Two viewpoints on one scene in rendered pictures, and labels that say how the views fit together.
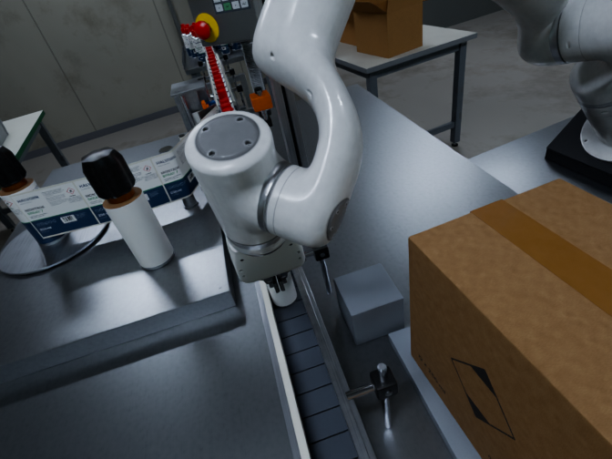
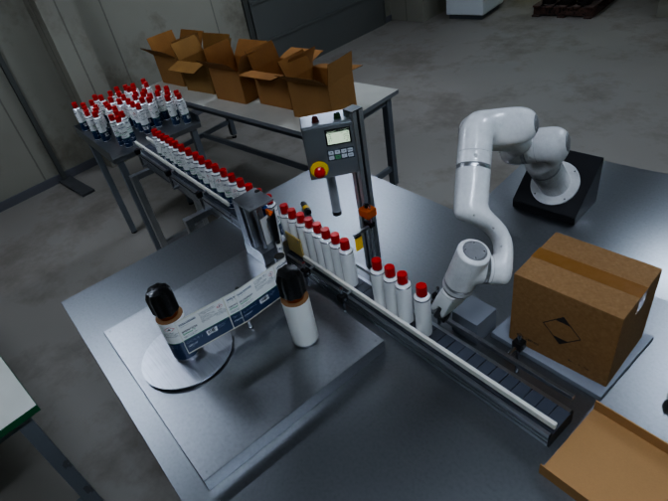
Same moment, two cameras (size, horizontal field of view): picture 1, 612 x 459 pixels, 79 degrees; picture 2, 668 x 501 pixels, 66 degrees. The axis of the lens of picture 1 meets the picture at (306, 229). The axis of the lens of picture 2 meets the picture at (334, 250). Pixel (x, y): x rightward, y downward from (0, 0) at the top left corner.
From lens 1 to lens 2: 1.11 m
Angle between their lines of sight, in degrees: 21
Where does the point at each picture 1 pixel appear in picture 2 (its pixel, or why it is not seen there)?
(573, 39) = (531, 155)
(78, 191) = (225, 305)
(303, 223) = (506, 275)
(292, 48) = (484, 213)
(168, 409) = (395, 415)
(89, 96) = not seen: outside the picture
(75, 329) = (293, 398)
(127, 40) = not seen: outside the picture
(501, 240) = (551, 265)
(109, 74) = not seen: outside the picture
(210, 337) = (385, 372)
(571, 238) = (574, 257)
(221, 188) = (478, 269)
